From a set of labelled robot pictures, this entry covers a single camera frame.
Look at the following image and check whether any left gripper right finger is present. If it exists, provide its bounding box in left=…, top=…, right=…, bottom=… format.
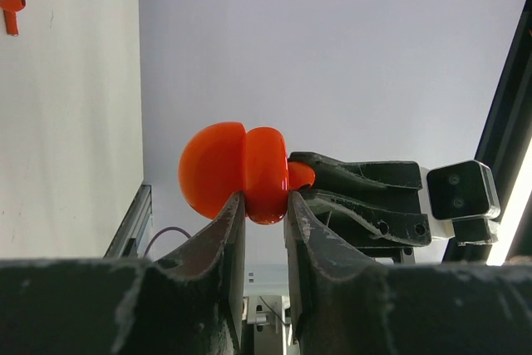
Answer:
left=285, top=192, right=531, bottom=354

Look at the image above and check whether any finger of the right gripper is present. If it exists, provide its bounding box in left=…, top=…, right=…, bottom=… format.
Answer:
left=301, top=190, right=431, bottom=248
left=288, top=152, right=422, bottom=191

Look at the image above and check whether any orange charging case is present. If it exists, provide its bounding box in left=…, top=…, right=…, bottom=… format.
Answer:
left=177, top=121, right=289, bottom=225

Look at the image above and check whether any right aluminium frame post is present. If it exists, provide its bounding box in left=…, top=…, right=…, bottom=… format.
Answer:
left=104, top=185, right=153, bottom=258

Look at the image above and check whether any orange earbud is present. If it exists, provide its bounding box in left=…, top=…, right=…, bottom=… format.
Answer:
left=288, top=161, right=316, bottom=190
left=0, top=0, right=27, bottom=36

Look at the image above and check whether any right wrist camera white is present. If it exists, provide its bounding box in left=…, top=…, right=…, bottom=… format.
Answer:
left=426, top=160, right=500, bottom=245

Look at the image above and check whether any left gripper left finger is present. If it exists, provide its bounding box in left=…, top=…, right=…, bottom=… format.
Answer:
left=1, top=193, right=245, bottom=354

